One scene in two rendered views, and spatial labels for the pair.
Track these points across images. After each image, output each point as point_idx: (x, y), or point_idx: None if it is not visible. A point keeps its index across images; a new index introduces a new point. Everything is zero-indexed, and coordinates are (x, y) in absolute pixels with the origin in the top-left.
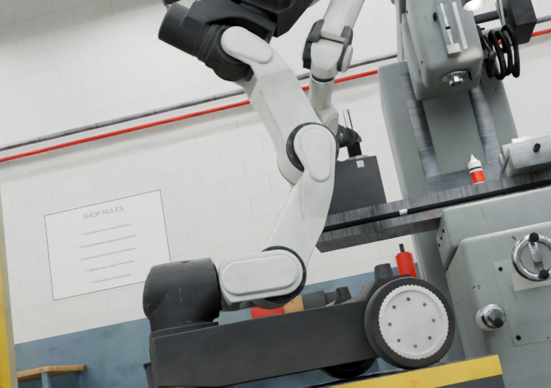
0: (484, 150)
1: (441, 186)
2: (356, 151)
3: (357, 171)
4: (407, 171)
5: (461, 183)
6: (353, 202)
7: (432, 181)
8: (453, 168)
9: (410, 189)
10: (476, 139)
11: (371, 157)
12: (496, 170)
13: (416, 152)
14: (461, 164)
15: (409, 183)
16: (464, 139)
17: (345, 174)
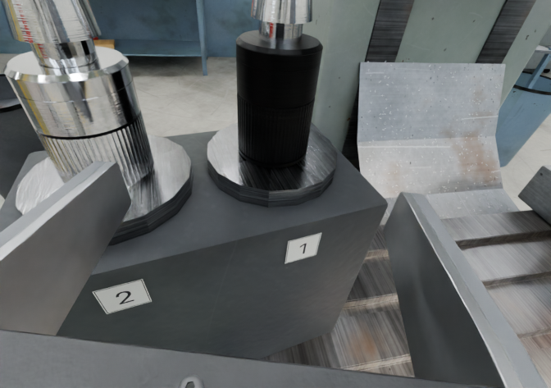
0: (493, 32)
1: (388, 93)
2: (291, 138)
3: (275, 275)
4: (339, 36)
5: (421, 96)
6: (231, 353)
7: (376, 75)
8: (422, 54)
9: (329, 78)
10: (498, 1)
11: (365, 217)
12: (483, 82)
13: None
14: (439, 49)
15: (333, 64)
16: None
17: (215, 296)
